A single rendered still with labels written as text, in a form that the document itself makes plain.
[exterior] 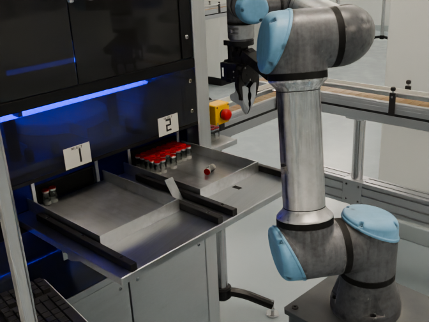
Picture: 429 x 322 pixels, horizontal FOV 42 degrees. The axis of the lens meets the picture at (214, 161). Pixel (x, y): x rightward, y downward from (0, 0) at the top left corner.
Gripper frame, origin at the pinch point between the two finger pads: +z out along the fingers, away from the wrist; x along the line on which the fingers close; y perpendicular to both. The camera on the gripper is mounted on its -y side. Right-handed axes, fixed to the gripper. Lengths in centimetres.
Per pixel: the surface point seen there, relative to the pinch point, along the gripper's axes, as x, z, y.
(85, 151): 38.5, 7.0, 27.4
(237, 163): -5.5, 20.8, 9.6
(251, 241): -89, 110, 75
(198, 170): 4.9, 21.5, 17.3
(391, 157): -143, 65, 23
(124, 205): 35.8, 21.4, 15.8
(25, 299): 87, 4, -28
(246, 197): 10.9, 21.7, -7.5
